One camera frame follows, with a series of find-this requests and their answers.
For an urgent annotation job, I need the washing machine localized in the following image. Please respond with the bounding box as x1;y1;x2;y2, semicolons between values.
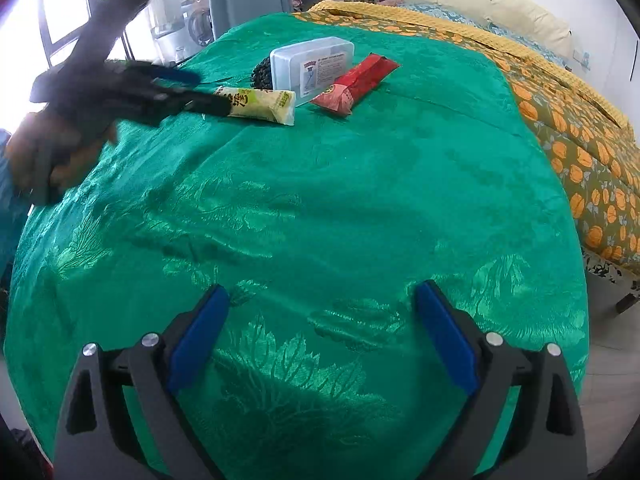
181;0;215;47

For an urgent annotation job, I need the person's left hand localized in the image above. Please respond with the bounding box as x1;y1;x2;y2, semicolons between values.
4;110;117;194

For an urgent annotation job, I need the yellow blanket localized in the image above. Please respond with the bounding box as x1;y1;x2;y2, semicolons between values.
309;0;630;128

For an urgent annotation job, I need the clear plastic floss box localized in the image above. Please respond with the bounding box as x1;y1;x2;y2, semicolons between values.
270;37;355;105

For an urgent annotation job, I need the orange floral quilt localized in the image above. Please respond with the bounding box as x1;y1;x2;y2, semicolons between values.
296;10;639;274

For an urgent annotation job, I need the teal patterned right pillow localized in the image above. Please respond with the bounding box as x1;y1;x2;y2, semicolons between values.
399;1;568;70

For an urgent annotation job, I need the yellow green snack bar wrapper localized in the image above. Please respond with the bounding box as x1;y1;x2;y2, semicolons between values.
214;86;296;126

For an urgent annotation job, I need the green floral tablecloth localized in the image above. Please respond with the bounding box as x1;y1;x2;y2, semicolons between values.
4;14;589;479

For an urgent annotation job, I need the black framed glass door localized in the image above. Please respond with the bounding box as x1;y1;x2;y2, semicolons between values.
0;0;212;111

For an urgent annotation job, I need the red snack wrapper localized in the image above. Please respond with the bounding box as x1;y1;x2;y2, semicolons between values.
311;53;400;117

